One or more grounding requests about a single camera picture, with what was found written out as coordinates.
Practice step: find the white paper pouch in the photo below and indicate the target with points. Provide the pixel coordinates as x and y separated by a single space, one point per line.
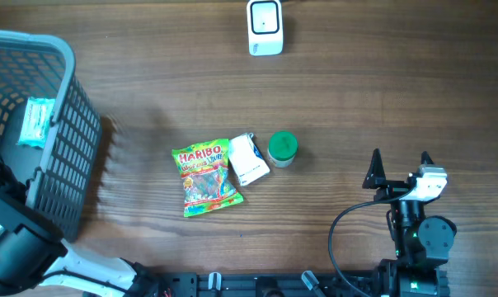
246 159

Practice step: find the green lid jar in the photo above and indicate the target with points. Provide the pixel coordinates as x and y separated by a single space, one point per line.
282 148

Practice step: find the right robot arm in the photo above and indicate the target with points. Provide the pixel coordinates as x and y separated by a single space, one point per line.
422 242

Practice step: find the white barcode scanner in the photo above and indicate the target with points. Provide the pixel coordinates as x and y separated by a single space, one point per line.
265 27

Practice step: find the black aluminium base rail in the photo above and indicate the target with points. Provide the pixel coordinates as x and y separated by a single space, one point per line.
191 284

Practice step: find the teal white tissue packet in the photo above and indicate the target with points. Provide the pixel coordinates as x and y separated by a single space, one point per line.
36 122

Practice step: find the grey plastic mesh basket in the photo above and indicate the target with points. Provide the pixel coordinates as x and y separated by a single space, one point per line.
43 66

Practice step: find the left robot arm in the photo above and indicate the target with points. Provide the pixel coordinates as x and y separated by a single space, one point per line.
34 252

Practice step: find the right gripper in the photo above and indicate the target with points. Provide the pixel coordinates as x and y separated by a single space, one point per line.
376 177

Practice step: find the Haribo gummy candy bag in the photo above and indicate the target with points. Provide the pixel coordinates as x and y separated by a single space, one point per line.
203 168

